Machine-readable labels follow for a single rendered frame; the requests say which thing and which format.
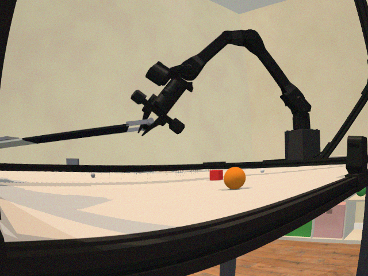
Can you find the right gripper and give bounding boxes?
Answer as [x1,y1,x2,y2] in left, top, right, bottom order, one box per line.
[131,88,185,136]

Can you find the orange ball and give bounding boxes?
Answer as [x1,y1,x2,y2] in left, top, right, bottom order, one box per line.
[224,167,246,189]

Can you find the red cube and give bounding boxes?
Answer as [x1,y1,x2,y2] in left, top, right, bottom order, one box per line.
[210,170,223,181]

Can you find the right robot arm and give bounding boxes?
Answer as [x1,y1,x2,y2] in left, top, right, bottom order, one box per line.
[145,29,312,131]

